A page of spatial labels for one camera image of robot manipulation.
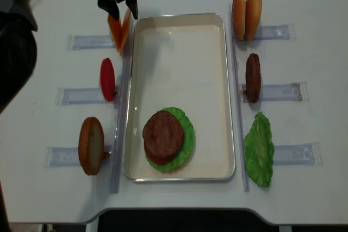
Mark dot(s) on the orange cheese slice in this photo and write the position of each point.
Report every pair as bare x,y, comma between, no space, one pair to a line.
125,29
116,31

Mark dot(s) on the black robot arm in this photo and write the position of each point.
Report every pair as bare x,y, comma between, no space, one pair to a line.
18,45

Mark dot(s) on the clear cheese holder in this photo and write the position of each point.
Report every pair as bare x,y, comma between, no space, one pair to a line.
78,42

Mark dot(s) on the standing red tomato slice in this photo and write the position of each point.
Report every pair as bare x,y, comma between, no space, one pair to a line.
107,80

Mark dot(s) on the clear tomato holder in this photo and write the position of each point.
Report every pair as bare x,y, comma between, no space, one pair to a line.
71,96

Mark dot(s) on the stacked brown meat patty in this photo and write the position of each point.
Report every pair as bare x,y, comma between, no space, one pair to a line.
163,134

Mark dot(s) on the standing brown meat patty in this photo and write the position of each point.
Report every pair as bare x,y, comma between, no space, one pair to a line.
253,78

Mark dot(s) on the stacked red tomato slice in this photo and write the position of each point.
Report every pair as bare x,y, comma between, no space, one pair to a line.
155,159

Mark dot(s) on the stacked green lettuce leaf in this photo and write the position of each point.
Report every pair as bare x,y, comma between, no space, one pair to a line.
186,150

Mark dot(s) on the standing green lettuce leaf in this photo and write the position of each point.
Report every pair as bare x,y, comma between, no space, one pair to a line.
259,151

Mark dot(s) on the clear lettuce holder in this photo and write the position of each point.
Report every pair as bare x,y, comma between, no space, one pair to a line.
304,154

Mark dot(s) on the white rectangular tray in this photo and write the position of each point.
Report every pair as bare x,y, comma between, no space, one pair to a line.
181,61

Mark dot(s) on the standing bun slice far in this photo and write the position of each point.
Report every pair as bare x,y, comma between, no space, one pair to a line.
238,18

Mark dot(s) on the standing bun slice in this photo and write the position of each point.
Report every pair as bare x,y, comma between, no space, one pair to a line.
238,18
253,14

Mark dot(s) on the standing bun slice near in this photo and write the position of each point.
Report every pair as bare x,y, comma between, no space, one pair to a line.
253,14

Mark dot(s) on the standing bun top left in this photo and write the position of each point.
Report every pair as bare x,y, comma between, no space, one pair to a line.
91,146

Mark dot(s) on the clear right bun holder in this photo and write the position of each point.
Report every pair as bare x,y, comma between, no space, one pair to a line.
280,32

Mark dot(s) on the clear bun holder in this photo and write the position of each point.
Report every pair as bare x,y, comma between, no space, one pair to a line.
61,157
280,32

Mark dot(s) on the clear left bun holder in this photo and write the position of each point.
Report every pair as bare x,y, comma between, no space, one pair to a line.
61,157

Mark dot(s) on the clear patty holder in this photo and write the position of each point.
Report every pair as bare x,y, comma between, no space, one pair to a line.
284,92

